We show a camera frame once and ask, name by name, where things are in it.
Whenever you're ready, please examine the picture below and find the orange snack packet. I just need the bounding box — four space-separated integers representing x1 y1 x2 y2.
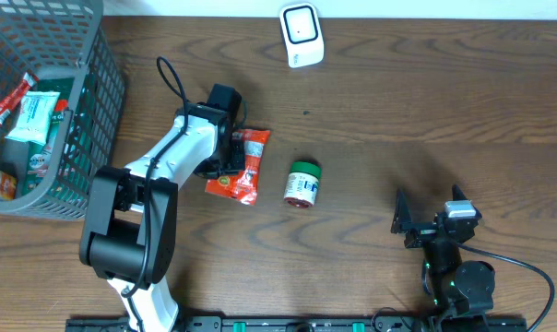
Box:
204 128 272 207

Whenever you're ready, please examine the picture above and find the green lid spice jar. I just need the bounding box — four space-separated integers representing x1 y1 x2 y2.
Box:
283 161 322 208

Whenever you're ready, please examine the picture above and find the mint green wipes pack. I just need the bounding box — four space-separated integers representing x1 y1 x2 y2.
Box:
6 91 60 146

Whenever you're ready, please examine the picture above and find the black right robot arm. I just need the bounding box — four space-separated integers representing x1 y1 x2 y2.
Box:
391 185 495 331

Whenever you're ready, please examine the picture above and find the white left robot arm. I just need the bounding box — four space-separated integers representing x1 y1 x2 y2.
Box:
79 101 245 331

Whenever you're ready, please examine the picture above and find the white barcode scanner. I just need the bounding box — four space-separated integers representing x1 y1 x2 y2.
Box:
279 3 325 68

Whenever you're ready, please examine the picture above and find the green product pouch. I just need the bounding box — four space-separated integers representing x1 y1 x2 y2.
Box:
21 77 75 196

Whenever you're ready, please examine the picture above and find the grey plastic mesh basket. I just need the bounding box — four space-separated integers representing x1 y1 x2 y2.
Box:
0 0 125 219

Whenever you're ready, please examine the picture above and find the red sachet stick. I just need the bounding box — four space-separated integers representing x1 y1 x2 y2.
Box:
0 72 39 126

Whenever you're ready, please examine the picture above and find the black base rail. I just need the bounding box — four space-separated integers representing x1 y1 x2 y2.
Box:
65 314 528 332

